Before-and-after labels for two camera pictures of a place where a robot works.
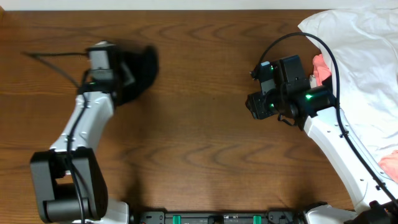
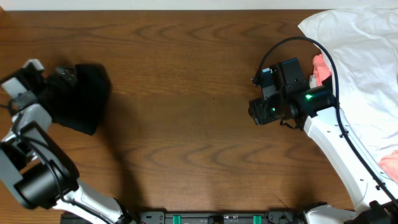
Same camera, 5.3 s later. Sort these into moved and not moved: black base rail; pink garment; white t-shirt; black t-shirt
Moved: black t-shirt
Not moved: white t-shirt; pink garment; black base rail
